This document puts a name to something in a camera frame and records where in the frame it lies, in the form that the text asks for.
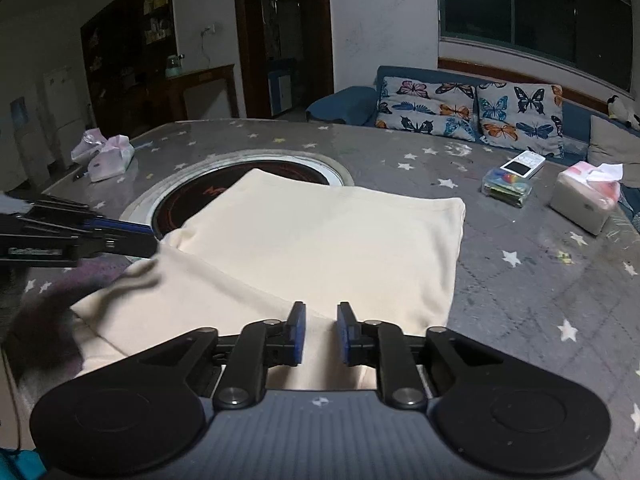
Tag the clear box of coloured items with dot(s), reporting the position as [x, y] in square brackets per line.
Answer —
[508, 188]

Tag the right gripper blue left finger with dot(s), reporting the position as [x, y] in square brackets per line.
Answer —
[247, 357]

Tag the dark wooden doorway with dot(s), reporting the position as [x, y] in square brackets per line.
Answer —
[286, 54]

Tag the left butterfly pillow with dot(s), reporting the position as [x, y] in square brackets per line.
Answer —
[444, 109]

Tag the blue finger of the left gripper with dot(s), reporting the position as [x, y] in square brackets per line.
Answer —
[108, 236]
[55, 210]

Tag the teal jacket sleeve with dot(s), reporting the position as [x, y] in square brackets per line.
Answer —
[20, 465]

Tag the black white plush toy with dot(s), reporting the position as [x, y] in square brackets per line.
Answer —
[618, 111]

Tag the butterfly pillow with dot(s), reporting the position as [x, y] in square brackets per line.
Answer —
[444, 109]
[522, 117]

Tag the cream sweatshirt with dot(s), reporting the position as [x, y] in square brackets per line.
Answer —
[269, 242]

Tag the white remote control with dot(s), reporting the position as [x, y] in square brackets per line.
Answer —
[524, 165]

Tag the white refrigerator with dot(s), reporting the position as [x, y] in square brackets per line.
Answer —
[65, 109]

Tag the glass kettle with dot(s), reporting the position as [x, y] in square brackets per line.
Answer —
[174, 65]

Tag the dark wooden shelf cabinet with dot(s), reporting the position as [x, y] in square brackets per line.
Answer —
[125, 48]

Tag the blue corner sofa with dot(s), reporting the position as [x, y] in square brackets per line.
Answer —
[356, 106]

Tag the grey cushion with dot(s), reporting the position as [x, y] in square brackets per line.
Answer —
[610, 144]

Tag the right butterfly pillow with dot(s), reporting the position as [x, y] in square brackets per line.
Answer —
[522, 117]

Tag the white tissue box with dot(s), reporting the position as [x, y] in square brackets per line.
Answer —
[587, 195]

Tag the pink tissue packet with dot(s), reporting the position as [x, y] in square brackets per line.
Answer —
[104, 158]

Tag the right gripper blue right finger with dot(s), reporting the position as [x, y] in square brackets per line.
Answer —
[384, 348]

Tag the round induction hotplate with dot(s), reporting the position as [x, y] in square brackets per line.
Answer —
[166, 206]

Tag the dark window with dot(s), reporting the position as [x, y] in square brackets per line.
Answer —
[594, 37]

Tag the wooden side table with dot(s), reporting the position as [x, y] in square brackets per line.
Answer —
[202, 94]

